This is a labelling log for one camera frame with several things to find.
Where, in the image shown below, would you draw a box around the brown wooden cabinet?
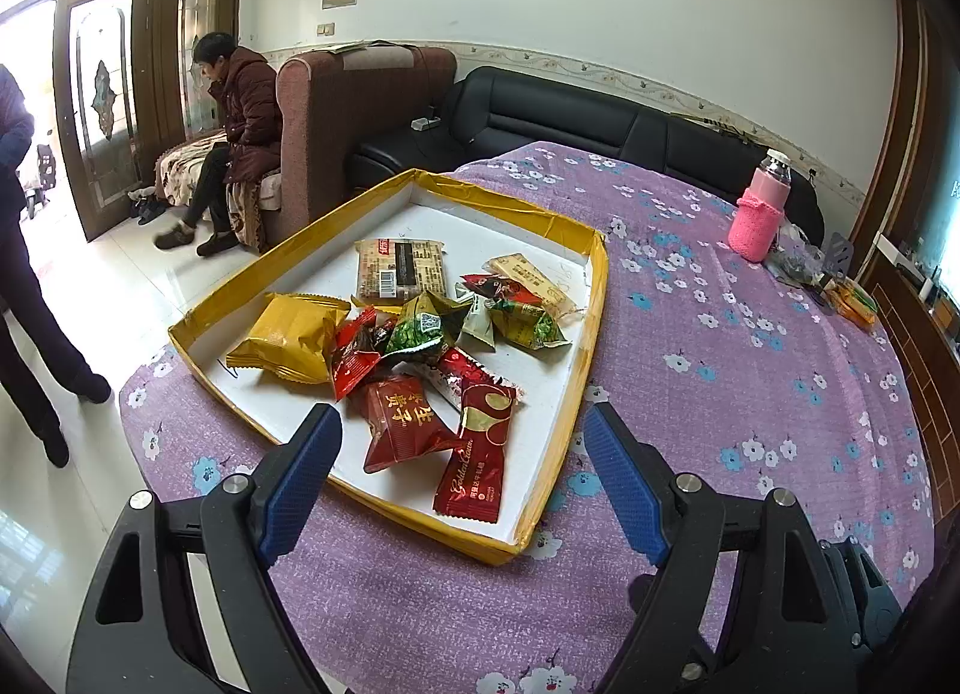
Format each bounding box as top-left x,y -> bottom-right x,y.
861,229 -> 960,522

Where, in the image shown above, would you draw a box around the yellow-edged white cardboard tray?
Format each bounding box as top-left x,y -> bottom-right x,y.
166,167 -> 608,566

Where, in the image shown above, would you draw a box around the long red gold-circled packet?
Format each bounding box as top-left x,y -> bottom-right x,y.
433,377 -> 518,521

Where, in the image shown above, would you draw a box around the pink knit-sleeved bottle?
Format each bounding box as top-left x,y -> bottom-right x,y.
727,149 -> 793,262

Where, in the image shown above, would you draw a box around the dark red gold-lettered packet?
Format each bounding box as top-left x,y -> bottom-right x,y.
351,374 -> 467,475

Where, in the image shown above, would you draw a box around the bright red snack packet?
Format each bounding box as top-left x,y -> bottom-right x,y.
330,305 -> 387,402

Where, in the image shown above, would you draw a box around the yellow snack packet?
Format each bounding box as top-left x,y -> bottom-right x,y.
225,293 -> 351,384

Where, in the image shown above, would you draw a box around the gold and green snack packet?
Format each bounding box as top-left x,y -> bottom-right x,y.
487,298 -> 572,351

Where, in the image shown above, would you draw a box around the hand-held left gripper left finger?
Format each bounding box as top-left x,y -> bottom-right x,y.
66,403 -> 344,694

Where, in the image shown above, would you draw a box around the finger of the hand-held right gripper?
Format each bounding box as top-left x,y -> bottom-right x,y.
821,535 -> 905,666

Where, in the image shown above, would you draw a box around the white and green snack packet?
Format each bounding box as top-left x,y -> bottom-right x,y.
456,293 -> 497,351

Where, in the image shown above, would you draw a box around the black leather sofa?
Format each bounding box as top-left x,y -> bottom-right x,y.
351,66 -> 826,245

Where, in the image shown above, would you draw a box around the beige cracker packet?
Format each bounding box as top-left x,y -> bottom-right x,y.
486,253 -> 582,324

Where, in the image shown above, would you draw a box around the printed blanket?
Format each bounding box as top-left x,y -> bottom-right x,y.
154,130 -> 282,254

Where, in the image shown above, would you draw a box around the purple floral tablecloth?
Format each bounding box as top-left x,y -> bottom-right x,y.
118,141 -> 938,694

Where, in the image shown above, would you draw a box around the wooden glass-panelled door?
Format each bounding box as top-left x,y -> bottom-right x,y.
51,0 -> 250,243

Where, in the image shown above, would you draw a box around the grey phone stand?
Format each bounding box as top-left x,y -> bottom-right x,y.
814,232 -> 854,292

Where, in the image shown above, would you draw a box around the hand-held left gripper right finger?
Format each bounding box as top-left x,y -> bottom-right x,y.
583,401 -> 863,694

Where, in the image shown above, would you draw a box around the brown armchair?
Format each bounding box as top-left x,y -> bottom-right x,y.
259,43 -> 458,239

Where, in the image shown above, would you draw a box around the large clear cracker packet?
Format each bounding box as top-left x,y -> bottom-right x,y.
354,238 -> 451,305

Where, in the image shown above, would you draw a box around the clear plastic bag clutter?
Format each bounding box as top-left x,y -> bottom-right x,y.
765,248 -> 826,287

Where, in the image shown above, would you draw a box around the red and white snack packet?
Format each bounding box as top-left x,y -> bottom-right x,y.
405,347 -> 485,410

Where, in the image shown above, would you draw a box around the dark shoes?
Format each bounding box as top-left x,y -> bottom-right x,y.
127,187 -> 167,225

